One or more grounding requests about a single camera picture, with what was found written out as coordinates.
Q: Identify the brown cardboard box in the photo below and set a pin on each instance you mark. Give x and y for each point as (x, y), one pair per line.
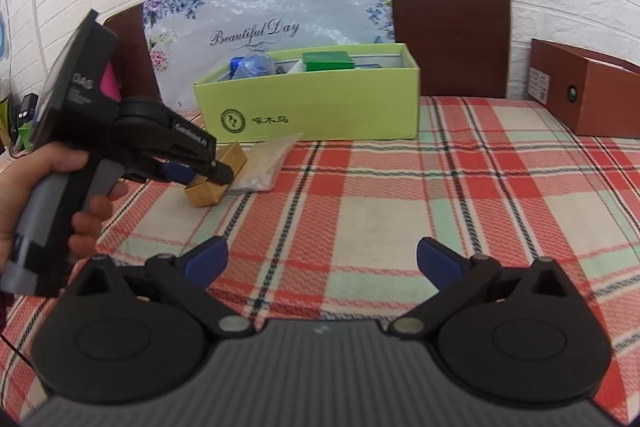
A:
(605, 97)

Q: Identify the person's left hand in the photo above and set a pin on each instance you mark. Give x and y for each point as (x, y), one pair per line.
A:
(50, 159)

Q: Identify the light green cardboard box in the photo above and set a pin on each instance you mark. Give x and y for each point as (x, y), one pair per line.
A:
(325, 107)

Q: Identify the black device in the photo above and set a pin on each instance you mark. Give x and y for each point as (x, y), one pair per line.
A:
(27, 112)

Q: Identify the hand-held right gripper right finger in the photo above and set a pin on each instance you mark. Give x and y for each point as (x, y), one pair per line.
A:
(437, 264)

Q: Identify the clear plastic packet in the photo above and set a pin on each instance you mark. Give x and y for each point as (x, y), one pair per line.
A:
(262, 162)

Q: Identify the dark green cardboard tray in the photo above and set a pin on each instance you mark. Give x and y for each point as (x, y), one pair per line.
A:
(9, 119)

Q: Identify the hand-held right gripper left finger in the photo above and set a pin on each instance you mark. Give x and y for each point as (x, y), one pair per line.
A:
(205, 259)

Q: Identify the clear plastic cup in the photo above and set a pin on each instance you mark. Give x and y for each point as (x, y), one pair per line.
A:
(257, 66)

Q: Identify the pink thermos bottle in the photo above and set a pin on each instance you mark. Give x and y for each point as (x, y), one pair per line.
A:
(110, 84)

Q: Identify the floral plastic bag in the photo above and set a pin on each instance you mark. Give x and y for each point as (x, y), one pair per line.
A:
(310, 7)

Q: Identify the red plaid tablecloth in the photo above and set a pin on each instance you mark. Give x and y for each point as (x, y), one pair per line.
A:
(375, 207)

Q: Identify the blue medicine box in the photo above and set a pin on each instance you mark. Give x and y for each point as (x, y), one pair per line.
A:
(235, 63)

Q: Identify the small gold box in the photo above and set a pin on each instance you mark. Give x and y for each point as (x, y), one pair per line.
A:
(205, 194)
(234, 157)

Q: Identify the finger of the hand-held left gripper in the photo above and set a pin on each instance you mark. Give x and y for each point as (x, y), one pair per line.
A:
(197, 147)
(177, 173)

